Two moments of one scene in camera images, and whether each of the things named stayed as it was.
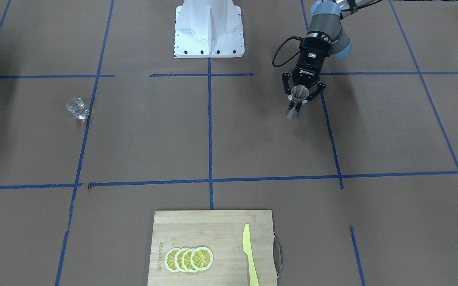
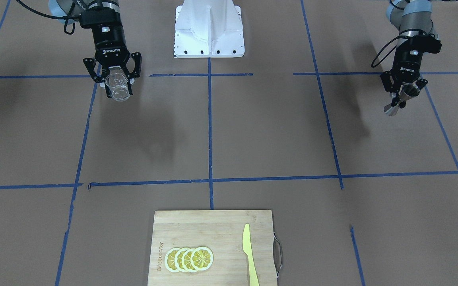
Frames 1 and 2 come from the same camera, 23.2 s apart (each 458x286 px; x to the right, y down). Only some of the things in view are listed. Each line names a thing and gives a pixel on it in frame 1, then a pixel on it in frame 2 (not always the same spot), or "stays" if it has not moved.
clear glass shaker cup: [76, 106] -> [117, 84]
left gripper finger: [320, 86] -> [420, 84]
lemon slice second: [186, 260] stays
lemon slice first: [202, 258] stays
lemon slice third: [178, 259] stays
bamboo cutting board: [222, 232] stays
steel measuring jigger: [298, 93] -> [408, 91]
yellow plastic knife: [247, 248] stays
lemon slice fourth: [169, 259] stays
